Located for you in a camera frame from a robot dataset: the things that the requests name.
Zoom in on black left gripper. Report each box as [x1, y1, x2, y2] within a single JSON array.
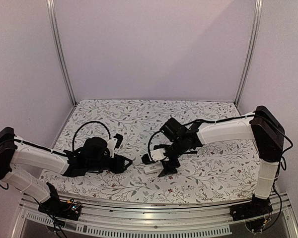
[[86, 154, 133, 174]]

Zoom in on white remote control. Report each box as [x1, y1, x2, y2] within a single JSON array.
[[144, 164, 163, 175]]

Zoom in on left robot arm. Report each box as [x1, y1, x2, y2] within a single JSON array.
[[0, 127, 133, 215]]

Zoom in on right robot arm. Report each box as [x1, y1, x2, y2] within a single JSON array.
[[149, 106, 285, 216]]

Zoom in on floral patterned table mat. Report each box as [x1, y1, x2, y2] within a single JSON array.
[[40, 100, 260, 204]]

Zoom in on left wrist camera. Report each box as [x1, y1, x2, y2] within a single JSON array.
[[107, 133, 123, 158]]

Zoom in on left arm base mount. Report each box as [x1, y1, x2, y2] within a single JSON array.
[[38, 182, 82, 221]]

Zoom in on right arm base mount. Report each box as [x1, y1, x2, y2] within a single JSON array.
[[229, 195, 273, 221]]

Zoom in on left aluminium corner post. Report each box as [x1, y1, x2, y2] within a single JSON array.
[[46, 0, 77, 106]]

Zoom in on aluminium corner post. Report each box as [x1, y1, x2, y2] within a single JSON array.
[[46, 0, 77, 106], [234, 0, 263, 108]]

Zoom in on right aluminium corner post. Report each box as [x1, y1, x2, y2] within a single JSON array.
[[234, 0, 263, 108]]

